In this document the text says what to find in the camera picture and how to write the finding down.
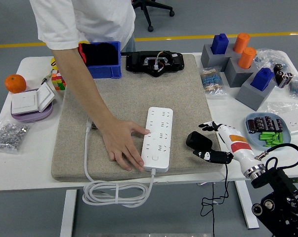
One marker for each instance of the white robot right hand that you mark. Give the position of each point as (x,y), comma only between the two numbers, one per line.
(240,148)

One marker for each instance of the person's right hand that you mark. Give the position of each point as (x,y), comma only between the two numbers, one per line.
(121,140)

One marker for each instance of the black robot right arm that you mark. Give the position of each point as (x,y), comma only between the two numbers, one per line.
(277,177)

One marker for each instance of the person's right forearm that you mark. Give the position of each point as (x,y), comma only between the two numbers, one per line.
(84,93)

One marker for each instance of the light blue plate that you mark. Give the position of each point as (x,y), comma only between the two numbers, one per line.
(253,139)

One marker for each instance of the dark capacitor pack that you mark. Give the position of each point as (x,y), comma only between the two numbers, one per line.
(260,124)
(269,123)
(278,125)
(251,126)

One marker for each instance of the pile of green pegs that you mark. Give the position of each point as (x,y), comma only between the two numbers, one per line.
(269,137)

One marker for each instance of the grey-brown mat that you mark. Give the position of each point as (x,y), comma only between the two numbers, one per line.
(139,93)

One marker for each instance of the white socket panel in bag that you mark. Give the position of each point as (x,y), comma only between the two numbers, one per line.
(297,122)

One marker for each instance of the blue plastic bin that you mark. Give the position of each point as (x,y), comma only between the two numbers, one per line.
(106,71)

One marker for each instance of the blue square peg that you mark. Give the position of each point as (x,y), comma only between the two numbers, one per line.
(219,44)
(261,80)

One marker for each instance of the bag of blue resistors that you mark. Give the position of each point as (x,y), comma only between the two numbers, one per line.
(211,81)

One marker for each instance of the black electronic device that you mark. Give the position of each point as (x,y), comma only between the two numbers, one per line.
(136,61)

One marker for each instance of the colourful puzzle cube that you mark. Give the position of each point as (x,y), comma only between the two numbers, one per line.
(57,81)

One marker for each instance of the black pouch with red trim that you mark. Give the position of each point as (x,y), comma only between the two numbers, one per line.
(101,54)

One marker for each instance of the orange cylinder peg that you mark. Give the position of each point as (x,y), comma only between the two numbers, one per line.
(240,43)
(246,58)

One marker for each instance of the purple round dish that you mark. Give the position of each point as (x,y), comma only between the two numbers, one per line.
(31,117)

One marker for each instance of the wide grey holder block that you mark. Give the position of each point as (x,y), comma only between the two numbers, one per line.
(208,59)

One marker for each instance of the clear crumpled plastic bag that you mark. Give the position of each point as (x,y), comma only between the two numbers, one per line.
(269,58)

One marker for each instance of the bag of metal nuts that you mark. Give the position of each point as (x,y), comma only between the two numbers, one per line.
(9,135)

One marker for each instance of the orange fruit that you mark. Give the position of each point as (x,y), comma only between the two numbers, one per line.
(14,84)

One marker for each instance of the black office chair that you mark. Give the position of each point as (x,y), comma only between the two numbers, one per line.
(146,14)

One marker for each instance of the person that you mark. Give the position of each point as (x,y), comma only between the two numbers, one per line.
(84,17)

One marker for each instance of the white wall switch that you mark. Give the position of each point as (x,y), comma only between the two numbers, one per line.
(24,102)

